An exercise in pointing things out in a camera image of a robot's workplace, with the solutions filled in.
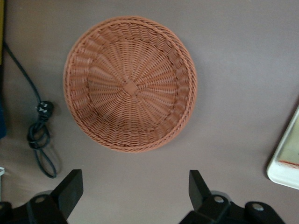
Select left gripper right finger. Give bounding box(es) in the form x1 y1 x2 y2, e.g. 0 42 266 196
178 169 246 224

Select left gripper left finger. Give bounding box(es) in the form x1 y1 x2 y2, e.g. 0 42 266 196
26 169 84 224

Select cream plastic tray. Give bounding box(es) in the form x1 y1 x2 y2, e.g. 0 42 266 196
266 102 299 190

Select round brown wicker basket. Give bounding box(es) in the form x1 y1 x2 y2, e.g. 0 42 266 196
63 15 198 154

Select blue and silver machine bar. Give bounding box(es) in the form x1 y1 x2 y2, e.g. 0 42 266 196
0 93 7 139

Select yellow control panel box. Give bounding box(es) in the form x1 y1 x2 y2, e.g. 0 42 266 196
0 0 7 140

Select black power cable with plug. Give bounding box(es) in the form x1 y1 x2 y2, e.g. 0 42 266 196
3 42 58 179

